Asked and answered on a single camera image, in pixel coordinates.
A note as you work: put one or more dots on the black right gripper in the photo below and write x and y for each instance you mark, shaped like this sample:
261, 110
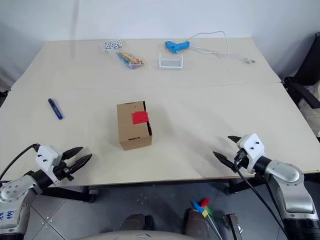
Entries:
240, 162

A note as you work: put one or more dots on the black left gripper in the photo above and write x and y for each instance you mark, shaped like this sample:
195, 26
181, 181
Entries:
62, 170

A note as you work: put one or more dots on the blue utility knife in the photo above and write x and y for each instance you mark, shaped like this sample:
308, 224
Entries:
56, 110

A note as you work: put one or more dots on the brown cardboard box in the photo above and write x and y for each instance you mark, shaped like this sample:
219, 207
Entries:
130, 132

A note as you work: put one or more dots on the red tape strip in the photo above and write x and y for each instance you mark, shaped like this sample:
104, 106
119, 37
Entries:
140, 118

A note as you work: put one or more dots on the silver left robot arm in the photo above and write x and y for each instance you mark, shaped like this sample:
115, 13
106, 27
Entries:
12, 190

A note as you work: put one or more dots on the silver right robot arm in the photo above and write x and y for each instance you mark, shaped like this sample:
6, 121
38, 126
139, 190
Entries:
285, 172

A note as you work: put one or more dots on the black table leg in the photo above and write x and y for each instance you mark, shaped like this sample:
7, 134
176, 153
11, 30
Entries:
240, 186

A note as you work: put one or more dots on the colourful toy pinwheel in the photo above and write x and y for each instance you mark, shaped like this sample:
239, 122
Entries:
203, 207

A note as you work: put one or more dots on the dark rounded brown shape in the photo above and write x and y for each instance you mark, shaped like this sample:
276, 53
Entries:
136, 221
198, 222

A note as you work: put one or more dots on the clear plastic tray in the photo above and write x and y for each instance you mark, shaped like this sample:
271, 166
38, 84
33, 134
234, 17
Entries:
170, 64

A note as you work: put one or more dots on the bag of coloured sticks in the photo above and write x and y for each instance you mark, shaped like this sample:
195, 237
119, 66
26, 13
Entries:
131, 61

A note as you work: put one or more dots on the black chair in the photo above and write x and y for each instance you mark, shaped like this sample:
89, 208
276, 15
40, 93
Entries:
310, 65

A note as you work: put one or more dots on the blue glue gun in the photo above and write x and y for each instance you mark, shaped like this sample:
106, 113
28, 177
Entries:
175, 46

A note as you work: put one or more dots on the bag of white dice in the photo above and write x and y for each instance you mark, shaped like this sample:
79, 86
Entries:
112, 45

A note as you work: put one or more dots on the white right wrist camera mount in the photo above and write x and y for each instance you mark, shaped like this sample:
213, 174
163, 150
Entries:
252, 145

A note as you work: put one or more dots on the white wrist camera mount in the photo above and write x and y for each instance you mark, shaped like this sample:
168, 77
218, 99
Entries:
46, 155
252, 145

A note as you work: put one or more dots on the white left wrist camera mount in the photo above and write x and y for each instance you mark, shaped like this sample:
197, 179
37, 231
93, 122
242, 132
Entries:
46, 155

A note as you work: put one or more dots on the dark metal foot bracket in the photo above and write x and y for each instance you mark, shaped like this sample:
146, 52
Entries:
233, 225

